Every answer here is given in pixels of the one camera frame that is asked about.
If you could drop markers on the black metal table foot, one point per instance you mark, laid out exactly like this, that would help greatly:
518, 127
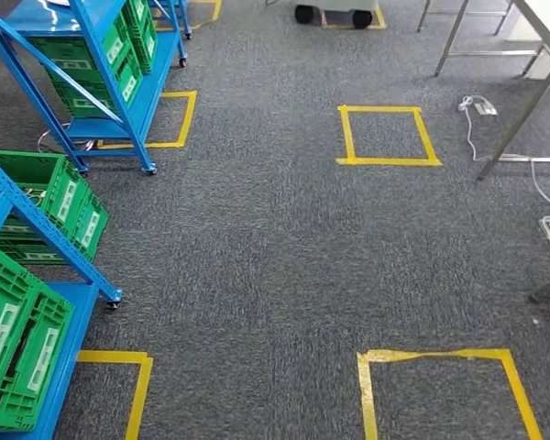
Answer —
547, 294

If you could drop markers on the blue metal shelf rack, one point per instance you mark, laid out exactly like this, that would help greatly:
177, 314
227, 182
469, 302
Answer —
187, 24
82, 310
156, 79

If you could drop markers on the steel table frame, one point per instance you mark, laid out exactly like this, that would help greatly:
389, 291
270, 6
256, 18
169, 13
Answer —
423, 18

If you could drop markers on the white cart black wheels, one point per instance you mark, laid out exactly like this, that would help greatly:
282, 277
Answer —
304, 13

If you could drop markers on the white desk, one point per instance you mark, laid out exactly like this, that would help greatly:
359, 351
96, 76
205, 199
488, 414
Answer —
549, 24

